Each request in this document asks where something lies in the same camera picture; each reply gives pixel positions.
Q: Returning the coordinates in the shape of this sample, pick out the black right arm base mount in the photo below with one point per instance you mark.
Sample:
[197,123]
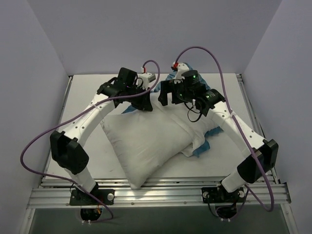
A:
[220,195]

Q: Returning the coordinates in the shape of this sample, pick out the white pillow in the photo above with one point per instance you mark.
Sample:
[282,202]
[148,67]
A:
[144,141]

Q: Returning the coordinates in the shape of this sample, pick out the aluminium right side rail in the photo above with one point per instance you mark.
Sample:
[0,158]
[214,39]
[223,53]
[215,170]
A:
[253,117]

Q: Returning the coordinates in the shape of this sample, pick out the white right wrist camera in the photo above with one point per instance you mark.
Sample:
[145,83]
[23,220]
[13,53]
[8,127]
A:
[179,68]

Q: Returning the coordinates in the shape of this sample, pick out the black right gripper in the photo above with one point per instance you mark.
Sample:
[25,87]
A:
[168,91]

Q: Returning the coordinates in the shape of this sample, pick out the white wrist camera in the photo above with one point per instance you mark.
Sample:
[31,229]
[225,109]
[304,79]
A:
[144,79]
[179,68]

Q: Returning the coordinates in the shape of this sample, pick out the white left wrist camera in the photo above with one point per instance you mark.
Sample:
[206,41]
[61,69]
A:
[144,79]

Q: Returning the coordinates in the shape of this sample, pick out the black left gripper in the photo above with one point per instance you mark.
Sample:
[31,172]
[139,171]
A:
[143,102]

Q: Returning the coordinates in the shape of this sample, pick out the aluminium front rail frame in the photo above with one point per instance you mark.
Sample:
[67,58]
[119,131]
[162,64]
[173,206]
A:
[155,193]

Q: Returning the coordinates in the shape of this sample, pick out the aluminium rail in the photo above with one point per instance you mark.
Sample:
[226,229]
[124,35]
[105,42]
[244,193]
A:
[64,100]
[253,117]

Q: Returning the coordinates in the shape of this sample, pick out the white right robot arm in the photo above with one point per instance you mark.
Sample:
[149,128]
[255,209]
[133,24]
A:
[213,105]

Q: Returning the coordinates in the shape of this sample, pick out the blue houndstooth pillow with pillowcase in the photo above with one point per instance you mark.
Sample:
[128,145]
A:
[205,146]

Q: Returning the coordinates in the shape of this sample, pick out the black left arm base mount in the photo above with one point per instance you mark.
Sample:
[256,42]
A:
[79,198]

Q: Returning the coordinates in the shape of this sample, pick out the aluminium left side rail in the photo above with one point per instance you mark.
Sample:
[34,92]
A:
[64,100]

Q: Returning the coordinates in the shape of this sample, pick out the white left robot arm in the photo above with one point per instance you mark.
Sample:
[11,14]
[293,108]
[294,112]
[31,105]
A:
[67,145]

